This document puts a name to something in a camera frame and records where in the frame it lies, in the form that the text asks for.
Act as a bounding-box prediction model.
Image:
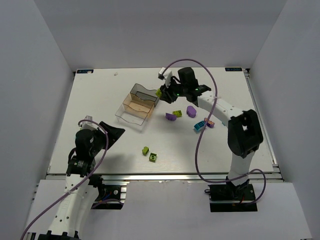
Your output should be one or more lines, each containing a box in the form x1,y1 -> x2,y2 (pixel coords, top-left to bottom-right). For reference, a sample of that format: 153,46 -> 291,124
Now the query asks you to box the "green printed lego brick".
172,110 -> 183,118

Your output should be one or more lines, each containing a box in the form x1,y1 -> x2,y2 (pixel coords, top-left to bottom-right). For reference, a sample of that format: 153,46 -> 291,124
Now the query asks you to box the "small green lego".
142,146 -> 150,156

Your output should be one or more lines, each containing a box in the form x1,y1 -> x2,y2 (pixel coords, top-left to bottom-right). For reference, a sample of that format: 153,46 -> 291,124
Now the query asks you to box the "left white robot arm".
38,119 -> 125,240

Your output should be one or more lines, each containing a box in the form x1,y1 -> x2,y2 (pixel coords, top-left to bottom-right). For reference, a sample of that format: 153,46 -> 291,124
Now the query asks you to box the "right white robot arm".
158,67 -> 263,188

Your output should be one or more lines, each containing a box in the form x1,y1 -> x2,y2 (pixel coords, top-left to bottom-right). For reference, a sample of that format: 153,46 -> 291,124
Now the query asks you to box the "purple arched lego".
165,113 -> 177,121

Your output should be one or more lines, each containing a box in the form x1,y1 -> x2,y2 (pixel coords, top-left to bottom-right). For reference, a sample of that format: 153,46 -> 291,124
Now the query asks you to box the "purple rounded lego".
186,105 -> 197,118

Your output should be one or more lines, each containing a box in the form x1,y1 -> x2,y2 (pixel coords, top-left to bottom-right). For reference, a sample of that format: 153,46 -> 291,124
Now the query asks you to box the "clear translucent container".
115,104 -> 148,132

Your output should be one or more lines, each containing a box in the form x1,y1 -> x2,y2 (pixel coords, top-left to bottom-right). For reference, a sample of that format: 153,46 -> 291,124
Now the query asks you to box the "grey translucent container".
130,83 -> 160,107

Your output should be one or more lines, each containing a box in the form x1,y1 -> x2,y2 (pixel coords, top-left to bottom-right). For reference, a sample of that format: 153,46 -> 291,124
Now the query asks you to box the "blue printed lego brick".
194,120 -> 207,133

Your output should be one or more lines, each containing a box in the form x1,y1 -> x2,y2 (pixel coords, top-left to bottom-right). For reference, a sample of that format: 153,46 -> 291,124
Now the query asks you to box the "right corner label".
224,67 -> 243,72

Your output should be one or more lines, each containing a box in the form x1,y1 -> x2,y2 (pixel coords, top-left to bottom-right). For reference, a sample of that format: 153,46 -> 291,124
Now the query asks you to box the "corner label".
76,69 -> 94,74
224,67 -> 243,72

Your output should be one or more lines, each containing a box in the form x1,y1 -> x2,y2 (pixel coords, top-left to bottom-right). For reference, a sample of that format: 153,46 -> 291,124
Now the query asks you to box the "purple orange lego piece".
204,117 -> 215,129

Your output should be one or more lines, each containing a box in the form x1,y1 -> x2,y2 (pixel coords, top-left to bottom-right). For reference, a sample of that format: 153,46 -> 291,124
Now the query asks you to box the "green square lego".
149,152 -> 158,163

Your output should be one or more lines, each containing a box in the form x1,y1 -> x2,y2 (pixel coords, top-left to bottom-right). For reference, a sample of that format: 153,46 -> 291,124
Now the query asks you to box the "left corner label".
76,69 -> 94,74

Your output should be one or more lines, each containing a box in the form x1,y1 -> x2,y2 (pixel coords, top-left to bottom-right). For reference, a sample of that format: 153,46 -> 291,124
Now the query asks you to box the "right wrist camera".
158,67 -> 173,88

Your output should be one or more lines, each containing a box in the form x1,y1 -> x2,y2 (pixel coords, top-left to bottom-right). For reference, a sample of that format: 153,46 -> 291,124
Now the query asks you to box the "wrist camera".
78,115 -> 97,131
158,67 -> 173,88

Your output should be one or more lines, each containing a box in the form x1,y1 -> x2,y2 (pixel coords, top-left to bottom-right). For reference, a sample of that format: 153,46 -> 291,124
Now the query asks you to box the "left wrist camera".
78,115 -> 97,131

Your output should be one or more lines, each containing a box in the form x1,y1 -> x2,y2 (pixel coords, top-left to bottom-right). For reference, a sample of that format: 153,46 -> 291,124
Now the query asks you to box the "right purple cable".
163,58 -> 267,204

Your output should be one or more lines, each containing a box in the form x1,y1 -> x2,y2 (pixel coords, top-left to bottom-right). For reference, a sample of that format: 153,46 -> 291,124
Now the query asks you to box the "aluminium table rail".
45,172 -> 283,181

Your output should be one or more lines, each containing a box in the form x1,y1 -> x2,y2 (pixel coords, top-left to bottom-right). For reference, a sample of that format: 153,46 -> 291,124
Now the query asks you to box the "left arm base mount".
89,175 -> 127,210

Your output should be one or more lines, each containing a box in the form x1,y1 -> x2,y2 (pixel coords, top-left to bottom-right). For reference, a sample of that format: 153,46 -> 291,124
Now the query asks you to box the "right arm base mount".
204,184 -> 258,213

